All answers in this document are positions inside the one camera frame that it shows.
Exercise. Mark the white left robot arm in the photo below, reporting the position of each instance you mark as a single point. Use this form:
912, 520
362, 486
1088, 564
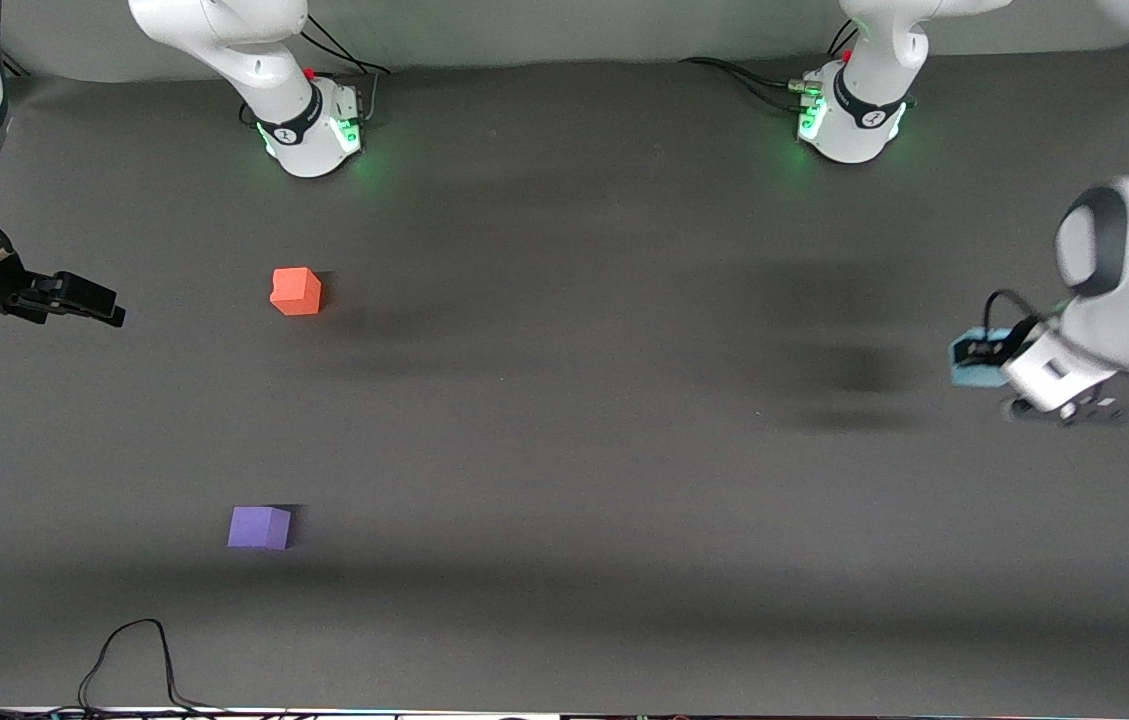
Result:
869, 70

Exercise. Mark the light blue foam block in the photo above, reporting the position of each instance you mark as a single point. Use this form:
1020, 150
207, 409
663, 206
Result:
974, 375

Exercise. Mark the dark grey table mat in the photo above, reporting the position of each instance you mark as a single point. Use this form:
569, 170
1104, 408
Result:
564, 450

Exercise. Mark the orange foam block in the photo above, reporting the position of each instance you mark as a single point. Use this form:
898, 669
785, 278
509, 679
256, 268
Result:
294, 292

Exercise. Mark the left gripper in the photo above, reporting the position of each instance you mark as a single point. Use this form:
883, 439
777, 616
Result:
984, 351

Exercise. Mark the purple foam block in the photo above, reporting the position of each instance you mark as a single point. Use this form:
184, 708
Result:
258, 528

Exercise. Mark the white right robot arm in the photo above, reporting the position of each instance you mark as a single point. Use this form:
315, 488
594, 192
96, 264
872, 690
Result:
254, 60

